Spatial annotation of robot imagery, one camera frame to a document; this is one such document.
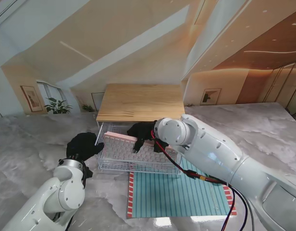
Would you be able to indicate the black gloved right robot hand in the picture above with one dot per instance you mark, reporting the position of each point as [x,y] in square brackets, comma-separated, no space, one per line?
[142,132]

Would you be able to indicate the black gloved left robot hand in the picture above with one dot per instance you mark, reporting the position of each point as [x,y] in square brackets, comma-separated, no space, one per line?
[83,146]

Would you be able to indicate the pink white keyboard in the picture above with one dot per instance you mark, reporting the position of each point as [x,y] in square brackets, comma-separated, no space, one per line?
[119,149]

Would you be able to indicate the teal striped mouse pad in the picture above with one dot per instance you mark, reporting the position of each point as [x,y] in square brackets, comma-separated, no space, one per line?
[174,197]

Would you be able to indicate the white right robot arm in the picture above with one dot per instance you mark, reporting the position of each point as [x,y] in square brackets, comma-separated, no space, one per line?
[210,154]

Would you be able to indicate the small green plant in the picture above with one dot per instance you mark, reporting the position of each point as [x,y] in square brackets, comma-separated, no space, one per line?
[87,107]

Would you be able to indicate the large leafy green plant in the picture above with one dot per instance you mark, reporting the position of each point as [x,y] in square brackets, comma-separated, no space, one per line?
[57,106]

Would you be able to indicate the framed beige abstract picture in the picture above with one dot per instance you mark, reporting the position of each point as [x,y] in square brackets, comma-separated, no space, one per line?
[31,98]

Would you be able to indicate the framed dark abstract picture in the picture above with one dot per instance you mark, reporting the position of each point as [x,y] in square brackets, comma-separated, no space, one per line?
[210,96]

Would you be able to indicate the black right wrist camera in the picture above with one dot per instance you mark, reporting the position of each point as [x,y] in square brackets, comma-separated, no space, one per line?
[160,147]

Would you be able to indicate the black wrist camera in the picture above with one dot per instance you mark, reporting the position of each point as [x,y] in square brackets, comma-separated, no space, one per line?
[160,147]
[88,172]

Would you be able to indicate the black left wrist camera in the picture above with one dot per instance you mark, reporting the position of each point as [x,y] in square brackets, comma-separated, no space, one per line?
[88,172]

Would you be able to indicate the white panel brown frame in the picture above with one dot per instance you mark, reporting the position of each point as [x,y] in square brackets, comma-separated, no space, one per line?
[96,101]

